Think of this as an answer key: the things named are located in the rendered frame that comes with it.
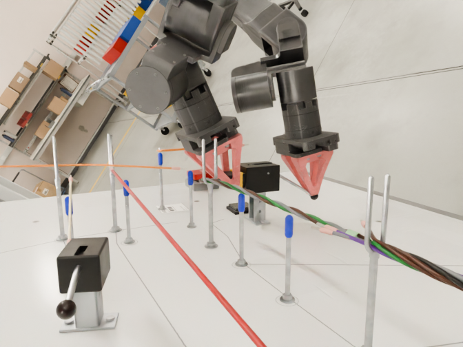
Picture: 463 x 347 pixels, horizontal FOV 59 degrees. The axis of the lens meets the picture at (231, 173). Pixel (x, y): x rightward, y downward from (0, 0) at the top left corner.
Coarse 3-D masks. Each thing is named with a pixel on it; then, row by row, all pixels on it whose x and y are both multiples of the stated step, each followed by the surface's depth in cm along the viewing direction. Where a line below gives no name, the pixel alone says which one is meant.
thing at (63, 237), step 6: (54, 138) 53; (54, 144) 53; (54, 150) 53; (54, 156) 53; (54, 162) 54; (54, 180) 55; (60, 180) 55; (60, 186) 55; (60, 192) 55; (60, 198) 55; (60, 204) 55; (60, 210) 56; (60, 216) 56; (60, 222) 56; (60, 228) 56; (60, 234) 56; (66, 234) 57; (60, 240) 56
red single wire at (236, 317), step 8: (112, 168) 53; (136, 200) 41; (144, 208) 39; (152, 216) 37; (160, 224) 35; (176, 248) 31; (184, 256) 30; (192, 264) 28; (200, 272) 27; (208, 280) 26; (216, 288) 25; (216, 296) 25; (224, 304) 24; (232, 312) 23; (240, 320) 22; (248, 328) 22; (248, 336) 21; (256, 336) 21; (256, 344) 21; (264, 344) 20
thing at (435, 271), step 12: (312, 228) 33; (324, 228) 32; (360, 240) 30; (372, 240) 29; (384, 252) 28; (396, 252) 28; (408, 252) 28; (408, 264) 27; (420, 264) 26; (432, 264) 25; (432, 276) 25; (444, 276) 24; (456, 276) 24
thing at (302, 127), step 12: (288, 108) 62; (300, 108) 62; (312, 108) 62; (288, 120) 63; (300, 120) 62; (312, 120) 62; (288, 132) 64; (300, 132) 62; (312, 132) 62; (324, 132) 64; (336, 132) 62; (300, 144) 60; (312, 144) 60
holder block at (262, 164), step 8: (240, 168) 61; (248, 168) 60; (256, 168) 60; (264, 168) 61; (272, 168) 61; (248, 176) 60; (256, 176) 60; (264, 176) 61; (272, 176) 61; (248, 184) 60; (256, 184) 61; (264, 184) 61; (272, 184) 62; (256, 192) 61
